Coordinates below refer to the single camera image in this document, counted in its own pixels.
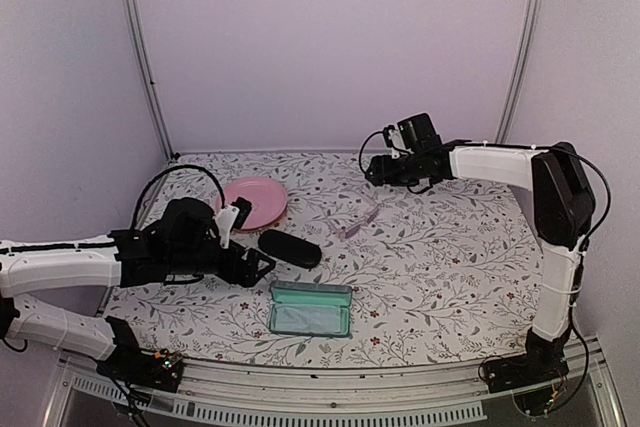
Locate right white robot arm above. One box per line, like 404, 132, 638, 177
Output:
361, 114, 596, 383

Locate front aluminium rail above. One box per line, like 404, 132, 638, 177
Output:
44, 336, 628, 426

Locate black beige glasses case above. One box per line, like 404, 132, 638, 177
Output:
258, 229, 322, 269

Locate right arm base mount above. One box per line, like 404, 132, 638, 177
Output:
479, 332, 569, 393

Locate left aluminium frame post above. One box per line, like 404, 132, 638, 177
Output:
122, 0, 175, 160

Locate aluminium frame post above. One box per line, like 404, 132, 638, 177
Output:
122, 0, 175, 160
495, 0, 543, 143

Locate pink round plate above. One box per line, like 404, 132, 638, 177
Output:
223, 176, 288, 232

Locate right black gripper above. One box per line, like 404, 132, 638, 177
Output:
366, 151, 424, 187

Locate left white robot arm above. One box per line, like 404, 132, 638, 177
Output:
1, 198, 275, 381

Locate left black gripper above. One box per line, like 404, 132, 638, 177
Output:
168, 240, 276, 287

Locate right aluminium frame post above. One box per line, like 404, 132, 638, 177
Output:
495, 0, 543, 143

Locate grey marbled glasses case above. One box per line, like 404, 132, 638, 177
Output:
268, 281, 353, 338

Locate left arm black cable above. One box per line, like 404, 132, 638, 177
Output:
130, 165, 226, 233

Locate pink clear sunglasses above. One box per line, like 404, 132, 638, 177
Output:
322, 192, 380, 241

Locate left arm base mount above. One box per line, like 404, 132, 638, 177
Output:
96, 316, 184, 393

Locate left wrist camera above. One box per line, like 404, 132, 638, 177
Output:
215, 197, 252, 249

